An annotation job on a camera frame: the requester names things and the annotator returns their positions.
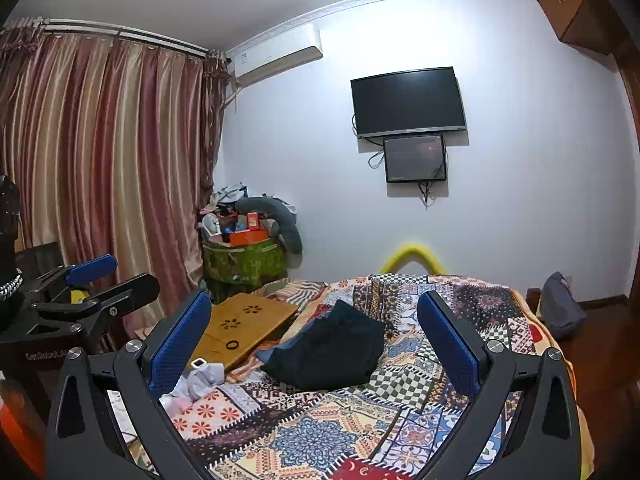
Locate orange object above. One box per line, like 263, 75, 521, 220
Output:
0, 380, 48, 466

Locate dark teal folded pants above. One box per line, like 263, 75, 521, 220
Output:
300, 299, 387, 348

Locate white crumpled cloth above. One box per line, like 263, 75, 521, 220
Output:
159, 357, 226, 413

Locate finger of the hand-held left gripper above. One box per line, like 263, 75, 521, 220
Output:
30, 274, 162, 324
25, 253, 119, 307

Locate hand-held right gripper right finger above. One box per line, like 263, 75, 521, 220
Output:
416, 290, 584, 480

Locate grey neck pillow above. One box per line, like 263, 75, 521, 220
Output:
235, 196, 303, 267

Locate brown wooden cabinet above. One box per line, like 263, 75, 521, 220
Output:
535, 0, 640, 61

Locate grey bag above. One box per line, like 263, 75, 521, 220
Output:
539, 271, 588, 343

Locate green storage box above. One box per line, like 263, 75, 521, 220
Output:
201, 237, 290, 301

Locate dark wooden furniture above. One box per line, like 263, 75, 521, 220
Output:
15, 241, 63, 286

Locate white air conditioner hose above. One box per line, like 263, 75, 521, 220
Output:
222, 82, 246, 111

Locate white curtain rail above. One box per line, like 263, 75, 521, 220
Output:
0, 17, 211, 58

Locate blue jeans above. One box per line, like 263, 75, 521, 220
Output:
256, 332, 301, 363

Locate yellow foam tube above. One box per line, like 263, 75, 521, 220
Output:
380, 243, 443, 276

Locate orange box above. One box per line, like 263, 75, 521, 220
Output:
227, 227, 268, 247

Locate patchwork printed blanket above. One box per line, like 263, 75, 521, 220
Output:
107, 272, 596, 480

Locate small black wall screen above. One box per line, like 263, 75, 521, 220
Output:
383, 133, 448, 184

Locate black wall television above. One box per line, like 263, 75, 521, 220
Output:
350, 66, 468, 140

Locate wooden lap desk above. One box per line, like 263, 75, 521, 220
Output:
189, 292, 300, 372

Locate black pants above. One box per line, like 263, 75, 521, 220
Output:
260, 327, 383, 393

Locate pink striped curtain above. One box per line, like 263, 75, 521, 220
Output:
0, 27, 231, 356

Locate white air conditioner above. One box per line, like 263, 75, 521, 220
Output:
225, 25, 325, 86

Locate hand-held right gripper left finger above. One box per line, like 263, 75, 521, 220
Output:
45, 289, 213, 480

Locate pile of household clutter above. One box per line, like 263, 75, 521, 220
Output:
199, 184, 296, 241

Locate striped bedsheet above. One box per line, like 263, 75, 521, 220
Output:
252, 279, 333, 311

